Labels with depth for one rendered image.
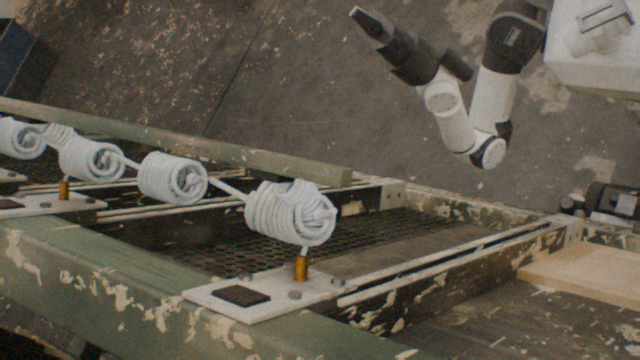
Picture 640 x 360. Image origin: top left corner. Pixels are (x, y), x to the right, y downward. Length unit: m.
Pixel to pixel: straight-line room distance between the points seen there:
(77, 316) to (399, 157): 2.38
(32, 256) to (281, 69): 2.93
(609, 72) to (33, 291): 1.10
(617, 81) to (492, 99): 0.28
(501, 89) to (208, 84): 2.68
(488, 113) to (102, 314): 1.03
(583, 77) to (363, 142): 1.89
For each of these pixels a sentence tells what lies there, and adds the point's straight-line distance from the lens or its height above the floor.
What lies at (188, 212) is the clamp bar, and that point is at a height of 1.61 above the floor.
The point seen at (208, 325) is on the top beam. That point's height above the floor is 1.96.
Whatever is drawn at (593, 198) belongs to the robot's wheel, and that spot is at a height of 0.20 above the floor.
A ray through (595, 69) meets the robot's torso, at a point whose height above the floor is 1.31.
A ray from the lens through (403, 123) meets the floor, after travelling 3.24.
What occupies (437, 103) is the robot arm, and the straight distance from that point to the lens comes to 1.43.
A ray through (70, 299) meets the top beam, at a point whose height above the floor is 1.94.
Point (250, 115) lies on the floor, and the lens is 3.74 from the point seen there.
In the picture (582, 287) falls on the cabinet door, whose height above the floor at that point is 1.24.
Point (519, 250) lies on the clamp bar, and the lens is 1.39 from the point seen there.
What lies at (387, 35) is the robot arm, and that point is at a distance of 1.32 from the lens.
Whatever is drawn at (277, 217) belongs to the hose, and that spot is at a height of 1.89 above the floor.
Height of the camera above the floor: 2.52
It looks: 50 degrees down
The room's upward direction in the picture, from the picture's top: 46 degrees counter-clockwise
